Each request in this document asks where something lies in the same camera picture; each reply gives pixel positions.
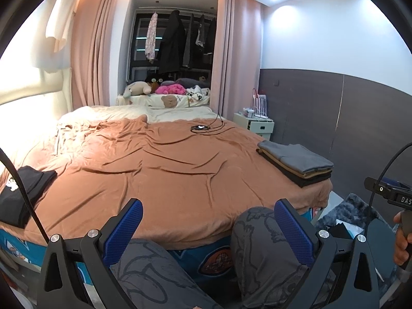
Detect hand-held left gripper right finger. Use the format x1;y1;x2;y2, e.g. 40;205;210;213
274;199;382;309

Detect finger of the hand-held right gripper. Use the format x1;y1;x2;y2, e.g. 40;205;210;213
365;176;391;204

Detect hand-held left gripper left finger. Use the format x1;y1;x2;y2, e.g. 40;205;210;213
37;198;144;309

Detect grey t-shirt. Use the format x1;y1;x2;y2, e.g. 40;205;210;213
257;140;334;174

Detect stack of folded clothes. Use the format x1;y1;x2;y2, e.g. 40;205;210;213
257;150;332;188

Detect person's right hand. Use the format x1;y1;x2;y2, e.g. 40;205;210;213
393;212;412;266

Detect grey fluffy rug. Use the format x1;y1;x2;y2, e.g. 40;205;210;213
314;193;396;232

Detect person's right leg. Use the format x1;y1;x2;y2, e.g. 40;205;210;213
232;208;319;309

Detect person's leg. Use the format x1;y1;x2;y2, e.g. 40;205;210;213
109;238;222;309
232;208;319;309

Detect person's left leg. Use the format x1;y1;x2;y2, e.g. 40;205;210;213
109;238;222;309

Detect blue patterned bed sheet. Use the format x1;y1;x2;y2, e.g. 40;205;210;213
0;206;322;279

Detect orange-brown blanket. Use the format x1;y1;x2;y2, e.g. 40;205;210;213
0;117;333;252

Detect black folded garment white print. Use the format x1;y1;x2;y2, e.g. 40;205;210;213
0;166;58;229

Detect white nightstand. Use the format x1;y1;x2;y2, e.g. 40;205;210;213
233;113;276;135

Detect pink striped rack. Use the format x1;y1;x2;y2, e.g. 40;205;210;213
251;88;268;118

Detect beige plush toy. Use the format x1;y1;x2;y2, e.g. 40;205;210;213
122;81;153;100

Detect pink plush toy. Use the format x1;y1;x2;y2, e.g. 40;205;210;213
156;84;187;96

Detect brown plush toy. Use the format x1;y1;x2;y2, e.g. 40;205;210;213
145;77;165;94

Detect black and white plush cloth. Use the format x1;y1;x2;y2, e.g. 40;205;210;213
187;85;211;99

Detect dark grey pillow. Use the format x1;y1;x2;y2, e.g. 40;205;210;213
175;77;207;87

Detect white padded headboard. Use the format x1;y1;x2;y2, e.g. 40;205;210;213
0;66;73;126

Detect pink curtain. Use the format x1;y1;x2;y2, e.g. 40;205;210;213
211;0;263;123
71;0;131;110

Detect black hanging coat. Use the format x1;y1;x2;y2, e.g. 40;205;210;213
158;10;187;74

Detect floral hanging garment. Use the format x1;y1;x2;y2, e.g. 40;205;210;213
145;12;159;61

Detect black coiled cable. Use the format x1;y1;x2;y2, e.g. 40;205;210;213
190;111;235;135

